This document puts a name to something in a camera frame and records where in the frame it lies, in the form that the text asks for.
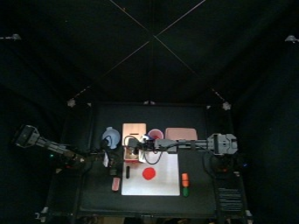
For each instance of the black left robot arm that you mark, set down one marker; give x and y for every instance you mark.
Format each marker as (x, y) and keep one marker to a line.
(46, 143)

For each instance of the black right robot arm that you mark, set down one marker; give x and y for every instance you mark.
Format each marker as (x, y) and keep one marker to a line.
(193, 143)

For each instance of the wooden drawer with red front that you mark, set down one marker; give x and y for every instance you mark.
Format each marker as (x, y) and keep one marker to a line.
(131, 156)

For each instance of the wooden drawer cabinet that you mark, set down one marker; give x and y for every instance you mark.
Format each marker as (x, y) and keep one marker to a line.
(133, 129)

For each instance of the light blue bowl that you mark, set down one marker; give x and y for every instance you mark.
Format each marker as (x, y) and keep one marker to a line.
(111, 137)

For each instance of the flat red dough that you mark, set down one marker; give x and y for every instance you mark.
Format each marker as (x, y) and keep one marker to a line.
(148, 173)

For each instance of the black stick tool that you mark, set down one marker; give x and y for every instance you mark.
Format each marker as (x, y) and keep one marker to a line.
(127, 172)

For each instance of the pink cup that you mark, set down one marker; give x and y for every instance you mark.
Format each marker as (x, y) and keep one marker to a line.
(156, 134)

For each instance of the pink rectangular block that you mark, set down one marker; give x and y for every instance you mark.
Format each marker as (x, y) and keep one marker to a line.
(116, 184)

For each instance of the pink rectangular tray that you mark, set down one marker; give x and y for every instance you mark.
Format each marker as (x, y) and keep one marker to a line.
(180, 134)

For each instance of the white cutting board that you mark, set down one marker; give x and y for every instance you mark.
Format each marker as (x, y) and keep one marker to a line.
(163, 180)

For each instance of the green toy carrot top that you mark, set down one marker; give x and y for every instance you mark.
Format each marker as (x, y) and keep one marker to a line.
(185, 191)

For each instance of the white text label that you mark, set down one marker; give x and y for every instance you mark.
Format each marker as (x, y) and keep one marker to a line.
(229, 201)

